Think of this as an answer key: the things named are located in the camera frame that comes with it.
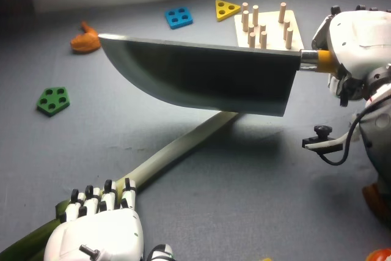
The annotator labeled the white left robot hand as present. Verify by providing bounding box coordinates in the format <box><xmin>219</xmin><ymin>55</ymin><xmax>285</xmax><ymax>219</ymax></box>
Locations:
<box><xmin>43</xmin><ymin>177</ymin><xmax>177</xmax><ymax>261</ymax></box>

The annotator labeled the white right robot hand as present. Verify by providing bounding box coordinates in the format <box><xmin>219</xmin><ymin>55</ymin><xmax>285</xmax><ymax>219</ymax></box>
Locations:
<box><xmin>311</xmin><ymin>3</ymin><xmax>391</xmax><ymax>108</ymax></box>

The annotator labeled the leek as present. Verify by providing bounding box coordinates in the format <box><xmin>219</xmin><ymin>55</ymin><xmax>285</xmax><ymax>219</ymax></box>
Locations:
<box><xmin>0</xmin><ymin>111</ymin><xmax>239</xmax><ymax>261</ymax></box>

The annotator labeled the cleaver knife with yellow handle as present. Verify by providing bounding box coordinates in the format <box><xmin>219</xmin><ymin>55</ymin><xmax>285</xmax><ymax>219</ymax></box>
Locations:
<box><xmin>98</xmin><ymin>33</ymin><xmax>334</xmax><ymax>117</ymax></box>

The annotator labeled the yellow three-hole triangle block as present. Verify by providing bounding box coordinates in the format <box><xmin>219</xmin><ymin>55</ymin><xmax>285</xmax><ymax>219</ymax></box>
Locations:
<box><xmin>215</xmin><ymin>0</ymin><xmax>242</xmax><ymax>23</ymax></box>

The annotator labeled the blue square block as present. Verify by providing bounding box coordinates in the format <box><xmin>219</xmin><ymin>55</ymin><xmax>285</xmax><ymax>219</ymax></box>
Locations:
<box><xmin>164</xmin><ymin>7</ymin><xmax>194</xmax><ymax>30</ymax></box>

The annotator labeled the wooden peg board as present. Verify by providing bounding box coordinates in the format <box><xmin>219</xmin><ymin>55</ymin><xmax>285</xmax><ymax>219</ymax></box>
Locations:
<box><xmin>234</xmin><ymin>2</ymin><xmax>304</xmax><ymax>51</ymax></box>

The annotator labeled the green pentagon block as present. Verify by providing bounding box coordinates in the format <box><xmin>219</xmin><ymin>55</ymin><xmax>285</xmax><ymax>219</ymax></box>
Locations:
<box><xmin>36</xmin><ymin>86</ymin><xmax>71</xmax><ymax>117</ymax></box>

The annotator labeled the grey table cloth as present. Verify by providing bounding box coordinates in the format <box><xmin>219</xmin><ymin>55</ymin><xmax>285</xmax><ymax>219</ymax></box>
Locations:
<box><xmin>0</xmin><ymin>0</ymin><xmax>391</xmax><ymax>261</ymax></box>

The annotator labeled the brown toy food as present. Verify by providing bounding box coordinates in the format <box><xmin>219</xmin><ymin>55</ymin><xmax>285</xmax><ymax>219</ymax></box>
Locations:
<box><xmin>362</xmin><ymin>181</ymin><xmax>391</xmax><ymax>229</ymax></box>

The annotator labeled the orange toy chicken leg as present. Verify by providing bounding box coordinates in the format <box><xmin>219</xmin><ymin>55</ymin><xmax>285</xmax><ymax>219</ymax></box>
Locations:
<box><xmin>70</xmin><ymin>21</ymin><xmax>101</xmax><ymax>55</ymax></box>

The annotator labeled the round orange toy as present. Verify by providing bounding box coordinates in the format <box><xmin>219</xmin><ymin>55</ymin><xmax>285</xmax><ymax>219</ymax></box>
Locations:
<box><xmin>365</xmin><ymin>248</ymin><xmax>391</xmax><ymax>261</ymax></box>

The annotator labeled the black cable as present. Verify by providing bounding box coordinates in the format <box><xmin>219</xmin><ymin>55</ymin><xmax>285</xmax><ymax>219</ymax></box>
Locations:
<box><xmin>317</xmin><ymin>94</ymin><xmax>391</xmax><ymax>166</ymax></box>

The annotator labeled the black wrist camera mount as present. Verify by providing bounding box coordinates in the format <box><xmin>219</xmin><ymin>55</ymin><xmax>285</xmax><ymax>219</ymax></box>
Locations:
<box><xmin>302</xmin><ymin>125</ymin><xmax>343</xmax><ymax>154</ymax></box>

